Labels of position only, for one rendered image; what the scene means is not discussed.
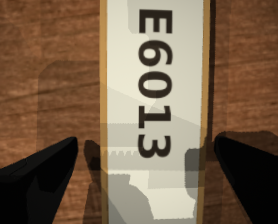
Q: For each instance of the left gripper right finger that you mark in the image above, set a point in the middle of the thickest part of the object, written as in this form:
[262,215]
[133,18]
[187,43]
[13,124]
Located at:
[253,175]

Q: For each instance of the white welding electrode pack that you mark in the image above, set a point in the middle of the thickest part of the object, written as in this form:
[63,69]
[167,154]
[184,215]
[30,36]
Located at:
[154,76]

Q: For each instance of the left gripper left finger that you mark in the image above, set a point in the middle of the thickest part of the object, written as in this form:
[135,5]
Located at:
[32,188]

